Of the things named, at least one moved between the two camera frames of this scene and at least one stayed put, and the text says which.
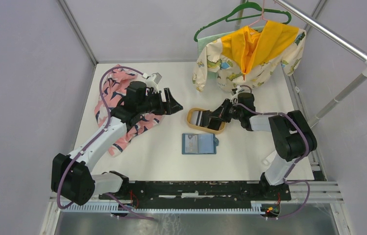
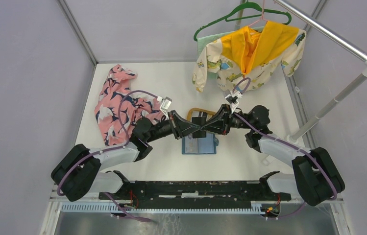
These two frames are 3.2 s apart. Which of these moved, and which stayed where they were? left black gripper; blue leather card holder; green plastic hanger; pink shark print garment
Moved: left black gripper
Stayed: green plastic hanger; pink shark print garment; blue leather card holder
